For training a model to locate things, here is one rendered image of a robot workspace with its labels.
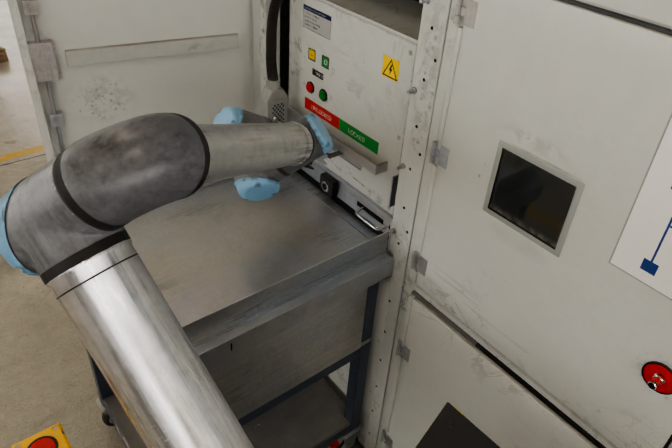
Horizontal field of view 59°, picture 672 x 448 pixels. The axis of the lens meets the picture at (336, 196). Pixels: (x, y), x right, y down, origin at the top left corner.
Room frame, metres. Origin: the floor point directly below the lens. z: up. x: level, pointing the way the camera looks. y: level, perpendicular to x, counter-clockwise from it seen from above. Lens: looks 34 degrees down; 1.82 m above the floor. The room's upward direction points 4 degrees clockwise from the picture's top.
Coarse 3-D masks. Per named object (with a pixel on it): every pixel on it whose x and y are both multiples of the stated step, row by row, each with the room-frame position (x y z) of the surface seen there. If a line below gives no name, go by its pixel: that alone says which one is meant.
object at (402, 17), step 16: (336, 0) 1.51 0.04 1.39; (352, 0) 1.52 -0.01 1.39; (368, 0) 1.53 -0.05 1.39; (384, 0) 1.54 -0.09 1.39; (400, 0) 1.56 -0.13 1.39; (368, 16) 1.40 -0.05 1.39; (384, 16) 1.41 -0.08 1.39; (400, 16) 1.42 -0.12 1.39; (416, 16) 1.43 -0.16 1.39; (400, 32) 1.29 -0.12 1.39; (416, 32) 1.31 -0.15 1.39; (288, 96) 1.61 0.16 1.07
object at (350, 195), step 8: (304, 168) 1.52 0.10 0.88; (320, 168) 1.46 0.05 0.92; (328, 168) 1.45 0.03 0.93; (312, 176) 1.49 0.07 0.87; (336, 176) 1.41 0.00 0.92; (344, 184) 1.38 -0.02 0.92; (344, 192) 1.38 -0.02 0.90; (352, 192) 1.35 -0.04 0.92; (360, 192) 1.34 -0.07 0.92; (344, 200) 1.37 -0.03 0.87; (352, 200) 1.35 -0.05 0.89; (360, 200) 1.32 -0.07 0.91; (368, 200) 1.31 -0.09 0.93; (368, 208) 1.30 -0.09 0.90; (376, 208) 1.28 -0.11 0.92; (368, 216) 1.30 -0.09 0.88; (376, 216) 1.27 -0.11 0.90; (392, 216) 1.24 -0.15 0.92; (376, 224) 1.27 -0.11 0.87
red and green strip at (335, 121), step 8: (312, 104) 1.52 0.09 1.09; (312, 112) 1.52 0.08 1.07; (320, 112) 1.49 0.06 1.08; (328, 112) 1.47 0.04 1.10; (328, 120) 1.46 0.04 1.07; (336, 120) 1.44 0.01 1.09; (344, 128) 1.41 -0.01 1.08; (352, 128) 1.39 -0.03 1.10; (352, 136) 1.38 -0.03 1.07; (360, 136) 1.36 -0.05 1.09; (368, 136) 1.34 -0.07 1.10; (368, 144) 1.33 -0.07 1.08; (376, 144) 1.31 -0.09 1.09; (376, 152) 1.31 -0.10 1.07
